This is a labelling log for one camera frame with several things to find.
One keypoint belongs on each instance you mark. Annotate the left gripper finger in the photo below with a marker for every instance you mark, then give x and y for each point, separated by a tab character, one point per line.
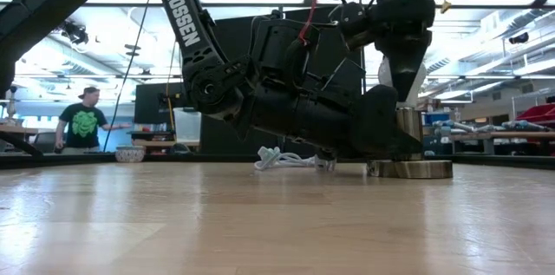
407	149

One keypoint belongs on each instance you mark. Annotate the black monitor screen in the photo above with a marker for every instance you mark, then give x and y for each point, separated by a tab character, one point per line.
149	101

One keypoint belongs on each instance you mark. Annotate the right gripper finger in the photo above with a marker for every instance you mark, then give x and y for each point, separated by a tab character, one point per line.
405	71

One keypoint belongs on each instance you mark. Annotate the person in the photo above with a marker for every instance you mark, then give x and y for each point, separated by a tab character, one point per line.
82	123

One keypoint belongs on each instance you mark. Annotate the black hanging spotlight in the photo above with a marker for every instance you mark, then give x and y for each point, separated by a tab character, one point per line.
76	33

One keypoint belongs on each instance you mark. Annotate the red storage bin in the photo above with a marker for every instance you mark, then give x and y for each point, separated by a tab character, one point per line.
539	114

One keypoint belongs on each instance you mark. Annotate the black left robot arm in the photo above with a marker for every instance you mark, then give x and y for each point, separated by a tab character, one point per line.
182	19

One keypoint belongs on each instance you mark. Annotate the black partition panel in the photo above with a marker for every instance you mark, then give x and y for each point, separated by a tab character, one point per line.
217	140

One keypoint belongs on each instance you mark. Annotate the clear plastic bin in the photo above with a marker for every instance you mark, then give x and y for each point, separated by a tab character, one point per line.
187	125

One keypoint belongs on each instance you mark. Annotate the white lightbulb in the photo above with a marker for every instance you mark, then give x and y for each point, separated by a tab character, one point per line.
418	88

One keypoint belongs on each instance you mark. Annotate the wooden workbench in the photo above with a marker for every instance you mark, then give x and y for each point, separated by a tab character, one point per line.
511	135

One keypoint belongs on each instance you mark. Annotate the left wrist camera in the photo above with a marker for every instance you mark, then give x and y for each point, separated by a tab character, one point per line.
344	77

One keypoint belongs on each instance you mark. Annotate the blue storage bin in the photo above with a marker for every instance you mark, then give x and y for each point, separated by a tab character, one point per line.
438	118

